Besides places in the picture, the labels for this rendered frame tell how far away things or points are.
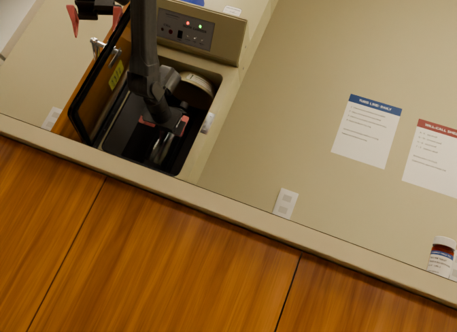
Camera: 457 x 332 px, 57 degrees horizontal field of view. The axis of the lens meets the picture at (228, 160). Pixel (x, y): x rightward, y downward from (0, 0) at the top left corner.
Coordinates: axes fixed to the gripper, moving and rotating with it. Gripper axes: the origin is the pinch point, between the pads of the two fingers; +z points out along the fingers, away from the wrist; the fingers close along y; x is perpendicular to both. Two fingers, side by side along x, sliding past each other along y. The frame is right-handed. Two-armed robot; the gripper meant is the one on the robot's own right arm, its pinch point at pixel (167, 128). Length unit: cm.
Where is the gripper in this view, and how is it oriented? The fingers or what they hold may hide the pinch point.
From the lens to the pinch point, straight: 134.6
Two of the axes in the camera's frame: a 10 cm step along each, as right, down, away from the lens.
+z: 0.7, 3.8, 9.2
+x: -3.8, 8.6, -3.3
